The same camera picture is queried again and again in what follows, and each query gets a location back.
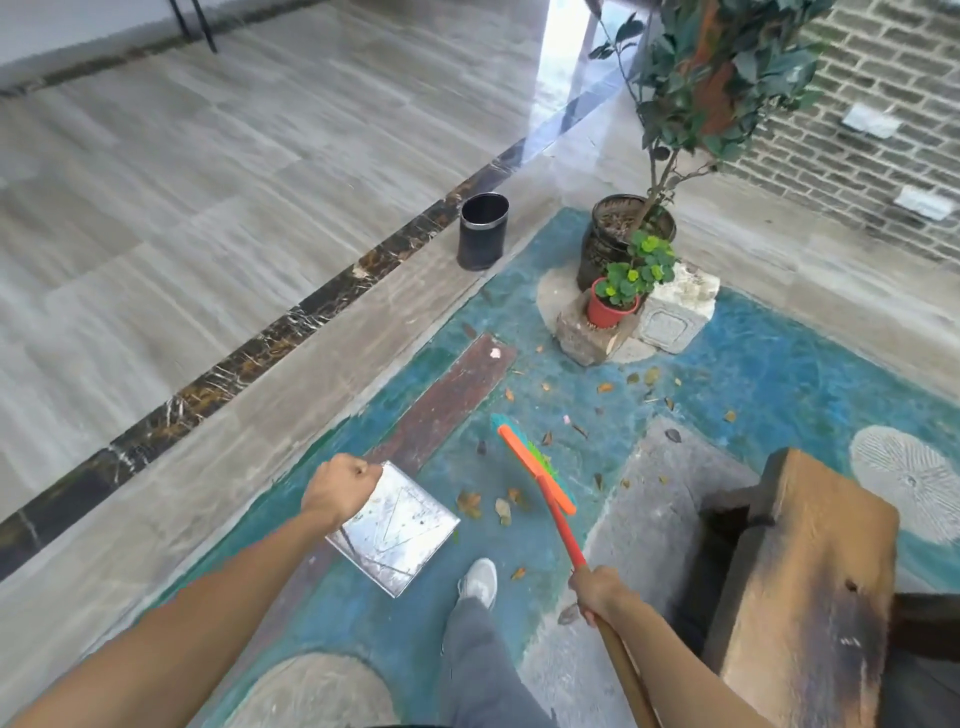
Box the person's right hand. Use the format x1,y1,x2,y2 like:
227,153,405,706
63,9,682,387
567,563,639,630

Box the person's left hand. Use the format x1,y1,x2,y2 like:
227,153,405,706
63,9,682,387
299,452,385,535

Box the square metal dustpan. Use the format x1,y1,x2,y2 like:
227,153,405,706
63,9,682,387
324,461,462,600

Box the pile of dry leaves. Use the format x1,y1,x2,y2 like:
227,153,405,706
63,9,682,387
453,322,740,628

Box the orange broom with wooden handle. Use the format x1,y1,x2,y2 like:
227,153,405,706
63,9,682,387
489,412,663,728

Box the black waste bin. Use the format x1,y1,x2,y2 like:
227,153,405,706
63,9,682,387
455,191,511,272

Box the person's right forearm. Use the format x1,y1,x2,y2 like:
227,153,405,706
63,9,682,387
599,596,774,728

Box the person's left forearm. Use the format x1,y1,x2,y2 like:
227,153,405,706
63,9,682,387
7,509,339,728

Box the person's right white shoe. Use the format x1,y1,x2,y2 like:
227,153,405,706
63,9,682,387
457,557,499,610

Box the person's right leg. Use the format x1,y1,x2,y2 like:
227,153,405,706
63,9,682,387
438,596,556,728

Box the pale round stone slab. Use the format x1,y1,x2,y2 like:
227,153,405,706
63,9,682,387
223,650,403,728
536,266,661,367

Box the dark burnt wooden stool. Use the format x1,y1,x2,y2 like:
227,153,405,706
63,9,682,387
693,447,901,728

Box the brown stone block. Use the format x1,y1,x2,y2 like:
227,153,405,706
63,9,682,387
554,290,640,369

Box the small red flower pot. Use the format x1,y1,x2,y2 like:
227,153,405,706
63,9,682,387
585,277,641,330

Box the white carved stone block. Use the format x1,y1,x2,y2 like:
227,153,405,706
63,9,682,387
637,260,721,355

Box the round carved stone disc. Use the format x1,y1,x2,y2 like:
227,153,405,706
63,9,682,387
848,425,960,547

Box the small plant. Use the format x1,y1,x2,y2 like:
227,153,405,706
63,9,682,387
594,230,679,309

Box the dark glazed plant pot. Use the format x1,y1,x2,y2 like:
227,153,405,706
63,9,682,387
575,193,679,294

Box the black metal stand legs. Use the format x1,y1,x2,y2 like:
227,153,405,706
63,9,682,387
166,0,219,55

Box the green leafy potted tree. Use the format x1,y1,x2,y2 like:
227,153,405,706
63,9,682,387
587,0,838,226

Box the brown wooden wall panel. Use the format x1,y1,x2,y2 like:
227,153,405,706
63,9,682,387
686,0,744,138

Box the white protruding wall bricks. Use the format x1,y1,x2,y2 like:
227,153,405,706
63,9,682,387
839,101,960,223

